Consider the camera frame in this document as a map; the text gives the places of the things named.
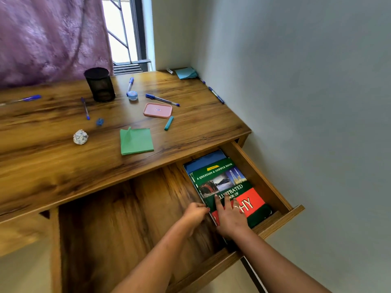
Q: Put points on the green and red book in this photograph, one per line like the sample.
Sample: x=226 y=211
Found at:
x=232 y=180

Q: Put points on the person's left hand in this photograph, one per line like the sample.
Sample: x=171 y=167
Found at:
x=194 y=216

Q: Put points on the person's left forearm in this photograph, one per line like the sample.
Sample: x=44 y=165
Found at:
x=152 y=265

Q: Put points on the black window frame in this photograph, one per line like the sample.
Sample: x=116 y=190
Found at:
x=139 y=27

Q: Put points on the light blue sticky note pad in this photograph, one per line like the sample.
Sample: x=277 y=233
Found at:
x=186 y=73

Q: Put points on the purple patterned curtain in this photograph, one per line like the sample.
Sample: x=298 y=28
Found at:
x=45 y=36

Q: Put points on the clear pen blue cap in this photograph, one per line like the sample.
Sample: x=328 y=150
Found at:
x=32 y=97

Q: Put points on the white black marker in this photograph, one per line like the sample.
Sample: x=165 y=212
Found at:
x=170 y=71

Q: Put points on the wooden desk drawer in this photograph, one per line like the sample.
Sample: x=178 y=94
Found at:
x=122 y=225

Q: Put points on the large notebook yellow spine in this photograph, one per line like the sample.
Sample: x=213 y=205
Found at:
x=204 y=160

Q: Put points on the person's right hand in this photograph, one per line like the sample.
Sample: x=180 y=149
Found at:
x=232 y=222

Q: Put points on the pink plastic lid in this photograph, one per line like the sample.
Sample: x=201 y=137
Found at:
x=158 y=110

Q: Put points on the black baseboard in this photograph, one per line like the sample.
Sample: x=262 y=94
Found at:
x=253 y=277

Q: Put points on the green sticky note pad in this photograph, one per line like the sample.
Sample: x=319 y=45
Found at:
x=137 y=142

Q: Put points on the black mesh pen holder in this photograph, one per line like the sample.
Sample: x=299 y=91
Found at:
x=100 y=88

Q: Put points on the person's right forearm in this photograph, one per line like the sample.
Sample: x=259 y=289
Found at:
x=275 y=268

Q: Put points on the printed paper ball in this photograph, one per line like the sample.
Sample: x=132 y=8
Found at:
x=80 y=137

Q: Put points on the thin blue pen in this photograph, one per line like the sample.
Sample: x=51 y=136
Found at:
x=85 y=108

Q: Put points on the teal marker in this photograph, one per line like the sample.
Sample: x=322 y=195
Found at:
x=169 y=123

